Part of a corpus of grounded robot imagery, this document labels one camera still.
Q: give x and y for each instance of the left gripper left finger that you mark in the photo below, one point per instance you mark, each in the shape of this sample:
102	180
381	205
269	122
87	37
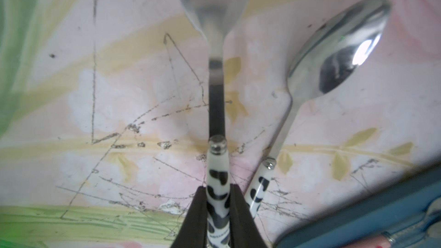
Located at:
193	232

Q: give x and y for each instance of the pink strawberry handle fork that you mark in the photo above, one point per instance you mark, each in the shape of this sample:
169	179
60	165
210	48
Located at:
384	240

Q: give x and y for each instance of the teal plastic tray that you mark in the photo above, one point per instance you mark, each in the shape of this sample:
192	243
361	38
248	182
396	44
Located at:
374	214

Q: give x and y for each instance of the cow pattern handle fork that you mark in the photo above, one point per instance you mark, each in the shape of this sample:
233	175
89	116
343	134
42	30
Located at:
215	19

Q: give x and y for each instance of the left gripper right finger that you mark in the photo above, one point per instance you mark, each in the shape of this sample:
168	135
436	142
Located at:
243	230

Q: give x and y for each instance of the cow pattern handle spoon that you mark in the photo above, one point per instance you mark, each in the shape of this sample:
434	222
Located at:
324	62

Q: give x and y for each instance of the pink strawberry handle spoon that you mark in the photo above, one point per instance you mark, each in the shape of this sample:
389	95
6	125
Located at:
433	209

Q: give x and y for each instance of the floral pink table mat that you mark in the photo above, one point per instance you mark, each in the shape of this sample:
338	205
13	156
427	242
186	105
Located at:
105	108

